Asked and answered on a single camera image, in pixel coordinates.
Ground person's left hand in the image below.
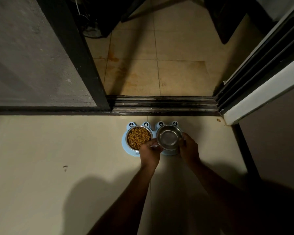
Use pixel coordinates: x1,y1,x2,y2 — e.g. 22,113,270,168
139,139,163,169

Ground person's right hand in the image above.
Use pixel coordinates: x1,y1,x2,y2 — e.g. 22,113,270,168
178,132,201,167

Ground steel bowl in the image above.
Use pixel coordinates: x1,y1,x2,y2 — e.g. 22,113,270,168
125,125,154,152
156,124,184,151

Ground blue double pet bowl stand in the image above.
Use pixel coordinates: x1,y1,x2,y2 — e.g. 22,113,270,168
121,121,184,157

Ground person's left forearm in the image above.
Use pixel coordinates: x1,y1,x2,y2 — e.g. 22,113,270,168
87,165,156,235

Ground person's right forearm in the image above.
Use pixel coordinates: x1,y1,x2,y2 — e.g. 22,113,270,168
190,160,294,235

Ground dark framed sliding door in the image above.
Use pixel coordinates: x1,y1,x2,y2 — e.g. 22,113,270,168
0,0,111,113

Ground dark sliding window frame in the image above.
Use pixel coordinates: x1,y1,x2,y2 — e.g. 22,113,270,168
214,0,294,126

